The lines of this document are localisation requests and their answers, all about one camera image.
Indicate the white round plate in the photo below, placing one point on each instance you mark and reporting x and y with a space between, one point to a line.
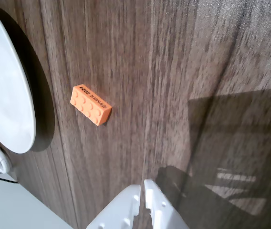
4 83

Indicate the orange lego block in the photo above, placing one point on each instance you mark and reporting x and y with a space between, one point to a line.
90 105

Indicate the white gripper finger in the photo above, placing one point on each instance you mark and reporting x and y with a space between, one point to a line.
121 207
160 210

